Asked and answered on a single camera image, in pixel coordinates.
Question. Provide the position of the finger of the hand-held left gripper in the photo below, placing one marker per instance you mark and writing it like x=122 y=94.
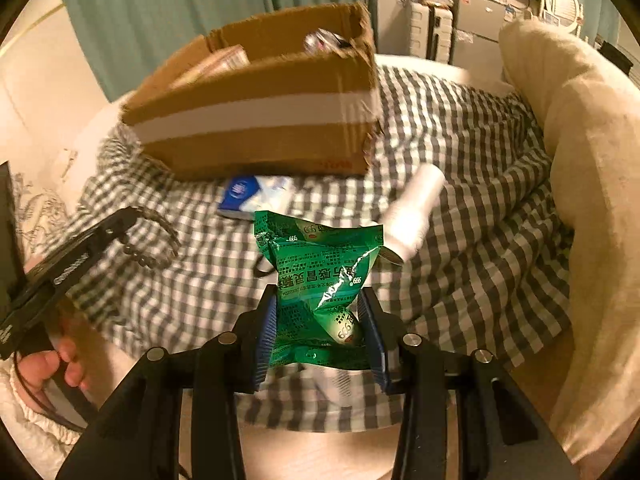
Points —
x=85 y=255

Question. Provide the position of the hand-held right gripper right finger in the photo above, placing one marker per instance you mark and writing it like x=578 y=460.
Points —
x=375 y=340

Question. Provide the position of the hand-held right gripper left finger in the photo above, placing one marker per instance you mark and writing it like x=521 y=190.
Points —
x=265 y=340

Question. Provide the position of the green foil packet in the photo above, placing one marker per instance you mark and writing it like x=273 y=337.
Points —
x=310 y=270

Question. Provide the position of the brown cardboard box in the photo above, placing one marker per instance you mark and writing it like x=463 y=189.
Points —
x=250 y=145

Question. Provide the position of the red and white medicine box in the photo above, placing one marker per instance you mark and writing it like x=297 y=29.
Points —
x=225 y=60

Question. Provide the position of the white snack packet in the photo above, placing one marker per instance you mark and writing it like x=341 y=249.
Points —
x=325 y=40

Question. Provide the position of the person's left hand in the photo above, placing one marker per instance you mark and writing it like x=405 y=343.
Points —
x=50 y=370

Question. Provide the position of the white toothpaste tube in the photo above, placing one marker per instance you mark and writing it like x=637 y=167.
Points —
x=335 y=385

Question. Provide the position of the leaf patterned white sheet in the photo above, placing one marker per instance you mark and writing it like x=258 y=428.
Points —
x=45 y=205

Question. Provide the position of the white plastic bottle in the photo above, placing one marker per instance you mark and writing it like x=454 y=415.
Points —
x=415 y=210

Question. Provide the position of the blue and white tissue pack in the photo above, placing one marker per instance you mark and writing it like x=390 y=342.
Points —
x=245 y=195

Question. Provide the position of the green checked blanket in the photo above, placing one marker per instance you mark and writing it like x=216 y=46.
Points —
x=475 y=185

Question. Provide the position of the wide green curtain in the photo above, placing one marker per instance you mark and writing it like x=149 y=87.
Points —
x=175 y=10

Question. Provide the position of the beige pillow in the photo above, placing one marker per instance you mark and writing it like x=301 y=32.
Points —
x=590 y=160

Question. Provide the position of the grey suitcase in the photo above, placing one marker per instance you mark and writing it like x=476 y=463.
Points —
x=429 y=27

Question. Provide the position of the grey cabinet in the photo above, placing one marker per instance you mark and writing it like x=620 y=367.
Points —
x=482 y=25

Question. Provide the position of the white round fan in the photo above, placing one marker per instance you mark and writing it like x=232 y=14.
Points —
x=564 y=7

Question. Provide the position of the narrow green curtain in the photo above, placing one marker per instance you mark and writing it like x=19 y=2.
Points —
x=600 y=0

